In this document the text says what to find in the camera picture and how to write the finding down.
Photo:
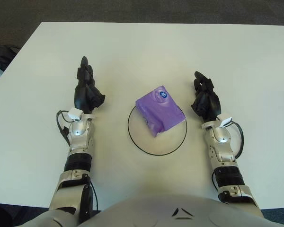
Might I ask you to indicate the silver robot torso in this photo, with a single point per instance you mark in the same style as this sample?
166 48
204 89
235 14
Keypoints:
156 210

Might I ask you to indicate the white plate with black rim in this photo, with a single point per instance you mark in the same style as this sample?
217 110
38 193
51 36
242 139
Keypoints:
156 146

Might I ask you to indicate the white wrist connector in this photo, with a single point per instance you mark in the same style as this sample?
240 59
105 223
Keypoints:
75 114
226 120

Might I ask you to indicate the white right wrist connector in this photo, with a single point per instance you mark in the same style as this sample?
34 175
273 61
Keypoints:
226 120

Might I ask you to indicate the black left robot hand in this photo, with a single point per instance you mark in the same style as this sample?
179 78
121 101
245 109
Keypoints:
85 94

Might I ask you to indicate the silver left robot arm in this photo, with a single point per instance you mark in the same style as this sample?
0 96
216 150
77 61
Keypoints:
79 142

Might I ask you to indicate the white left wrist connector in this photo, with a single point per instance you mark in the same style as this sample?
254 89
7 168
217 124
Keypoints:
75 114

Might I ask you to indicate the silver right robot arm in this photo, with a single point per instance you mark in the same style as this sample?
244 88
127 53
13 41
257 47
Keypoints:
223 151

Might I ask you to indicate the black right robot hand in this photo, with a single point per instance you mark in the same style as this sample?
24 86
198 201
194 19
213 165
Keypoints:
209 104

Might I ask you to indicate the black bag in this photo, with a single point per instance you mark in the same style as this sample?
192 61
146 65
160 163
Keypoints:
2 55

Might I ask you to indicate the purple tissue paper pack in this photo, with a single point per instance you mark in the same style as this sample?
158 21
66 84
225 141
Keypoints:
158 108

